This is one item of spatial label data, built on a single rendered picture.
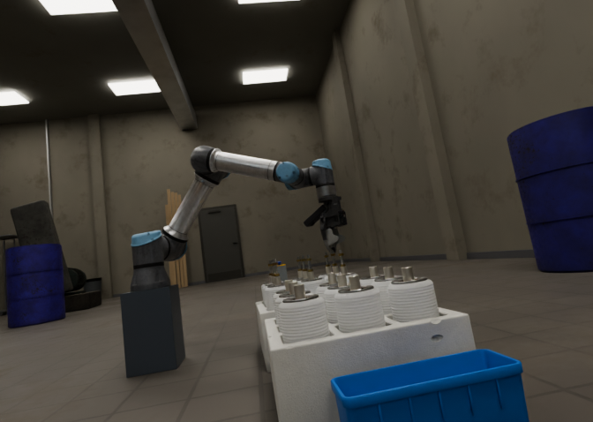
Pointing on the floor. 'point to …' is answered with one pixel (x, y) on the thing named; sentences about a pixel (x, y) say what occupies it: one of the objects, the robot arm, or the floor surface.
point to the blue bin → (436, 390)
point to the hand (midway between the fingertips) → (330, 249)
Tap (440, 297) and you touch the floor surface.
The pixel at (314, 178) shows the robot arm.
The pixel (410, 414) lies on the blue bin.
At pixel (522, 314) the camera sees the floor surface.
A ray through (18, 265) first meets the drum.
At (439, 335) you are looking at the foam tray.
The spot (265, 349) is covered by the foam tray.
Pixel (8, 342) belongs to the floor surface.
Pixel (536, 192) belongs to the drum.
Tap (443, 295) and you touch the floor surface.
